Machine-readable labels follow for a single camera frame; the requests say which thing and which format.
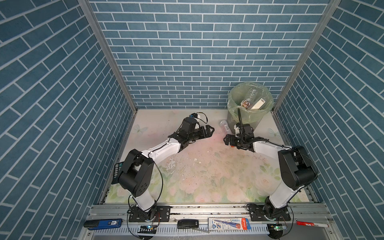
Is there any frosted clear bottle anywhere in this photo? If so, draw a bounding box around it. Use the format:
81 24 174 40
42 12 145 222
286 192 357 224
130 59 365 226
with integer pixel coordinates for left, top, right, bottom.
251 98 266 110

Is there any red white marker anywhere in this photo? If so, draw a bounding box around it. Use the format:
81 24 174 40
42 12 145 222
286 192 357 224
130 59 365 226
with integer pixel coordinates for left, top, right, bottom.
297 221 329 228

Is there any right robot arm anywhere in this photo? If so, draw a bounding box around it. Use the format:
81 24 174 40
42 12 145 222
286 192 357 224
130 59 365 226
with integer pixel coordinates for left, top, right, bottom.
224 123 318 219

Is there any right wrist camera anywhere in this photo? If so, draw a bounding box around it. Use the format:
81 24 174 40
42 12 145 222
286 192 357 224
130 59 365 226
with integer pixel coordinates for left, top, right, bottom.
234 123 241 137

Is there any blue black handheld device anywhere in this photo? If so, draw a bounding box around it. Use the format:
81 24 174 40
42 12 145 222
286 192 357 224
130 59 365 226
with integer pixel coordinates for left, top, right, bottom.
83 219 123 231

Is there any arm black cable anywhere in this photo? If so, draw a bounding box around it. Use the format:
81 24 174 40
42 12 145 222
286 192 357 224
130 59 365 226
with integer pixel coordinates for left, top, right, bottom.
236 107 319 240
125 112 208 240

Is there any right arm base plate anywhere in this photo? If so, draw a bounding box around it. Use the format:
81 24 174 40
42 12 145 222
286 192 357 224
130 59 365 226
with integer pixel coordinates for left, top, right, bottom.
246 204 291 222

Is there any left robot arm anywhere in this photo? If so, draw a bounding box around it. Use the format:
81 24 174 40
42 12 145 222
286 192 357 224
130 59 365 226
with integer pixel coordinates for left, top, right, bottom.
114 113 215 213

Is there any black car key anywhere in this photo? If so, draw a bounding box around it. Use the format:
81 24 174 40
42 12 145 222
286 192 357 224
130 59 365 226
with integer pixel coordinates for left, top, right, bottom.
177 219 199 229

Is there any black calculator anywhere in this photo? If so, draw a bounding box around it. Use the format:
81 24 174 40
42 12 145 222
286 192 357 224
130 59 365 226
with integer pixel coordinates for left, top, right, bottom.
111 162 123 185

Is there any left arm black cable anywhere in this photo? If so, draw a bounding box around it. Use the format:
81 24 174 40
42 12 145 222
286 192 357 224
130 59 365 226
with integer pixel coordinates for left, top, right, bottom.
125 112 208 240

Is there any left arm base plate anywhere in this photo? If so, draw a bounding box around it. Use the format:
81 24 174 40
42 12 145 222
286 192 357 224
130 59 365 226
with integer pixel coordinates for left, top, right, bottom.
128 205 171 223

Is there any aluminium front rail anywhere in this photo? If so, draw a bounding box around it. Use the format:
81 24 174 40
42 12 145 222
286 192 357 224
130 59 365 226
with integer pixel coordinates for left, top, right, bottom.
79 203 342 240

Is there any pink label red cap bottle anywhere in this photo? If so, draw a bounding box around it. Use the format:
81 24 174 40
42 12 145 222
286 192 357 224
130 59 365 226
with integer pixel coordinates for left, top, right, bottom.
220 120 232 146

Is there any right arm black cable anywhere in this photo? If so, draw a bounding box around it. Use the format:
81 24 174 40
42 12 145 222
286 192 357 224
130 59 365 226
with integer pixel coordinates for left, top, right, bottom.
236 107 319 240

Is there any brown coffee bottle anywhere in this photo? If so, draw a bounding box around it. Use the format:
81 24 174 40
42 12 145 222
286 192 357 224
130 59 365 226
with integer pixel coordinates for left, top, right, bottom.
241 100 253 110

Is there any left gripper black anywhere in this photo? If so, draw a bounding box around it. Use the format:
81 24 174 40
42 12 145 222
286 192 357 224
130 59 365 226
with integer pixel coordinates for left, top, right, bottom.
186 124 215 142

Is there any clear crushed water bottle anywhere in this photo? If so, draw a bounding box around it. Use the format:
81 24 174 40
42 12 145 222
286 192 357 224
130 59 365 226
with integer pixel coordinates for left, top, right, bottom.
244 89 259 103

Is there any green plastic bin liner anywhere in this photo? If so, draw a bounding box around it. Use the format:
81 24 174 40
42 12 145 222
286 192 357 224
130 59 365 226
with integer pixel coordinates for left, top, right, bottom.
227 82 274 124

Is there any packaged pen blister card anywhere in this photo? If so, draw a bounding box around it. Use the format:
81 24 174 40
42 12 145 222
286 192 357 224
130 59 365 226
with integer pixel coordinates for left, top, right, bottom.
208 218 251 231

